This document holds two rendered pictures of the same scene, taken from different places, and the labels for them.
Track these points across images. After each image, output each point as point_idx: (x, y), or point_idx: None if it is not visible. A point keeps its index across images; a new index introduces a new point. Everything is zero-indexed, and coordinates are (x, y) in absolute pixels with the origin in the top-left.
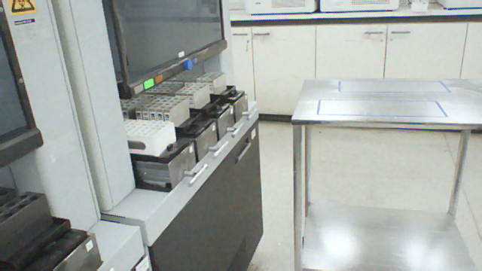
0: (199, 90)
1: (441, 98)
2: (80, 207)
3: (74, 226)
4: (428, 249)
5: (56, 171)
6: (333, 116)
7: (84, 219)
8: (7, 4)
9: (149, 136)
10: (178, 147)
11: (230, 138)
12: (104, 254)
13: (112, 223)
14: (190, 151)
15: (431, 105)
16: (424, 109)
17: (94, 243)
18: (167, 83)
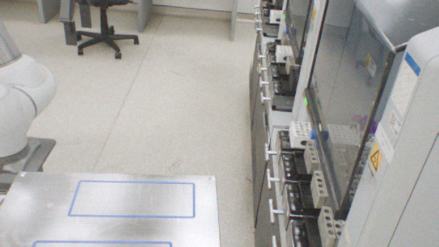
0: (315, 181)
1: (57, 223)
2: (295, 106)
3: (293, 108)
4: None
5: (298, 82)
6: (179, 180)
7: (294, 113)
8: (312, 14)
9: (295, 121)
10: (283, 139)
11: (282, 227)
12: (275, 113)
13: (287, 125)
14: (279, 152)
15: (80, 204)
16: (91, 195)
17: (272, 98)
18: None
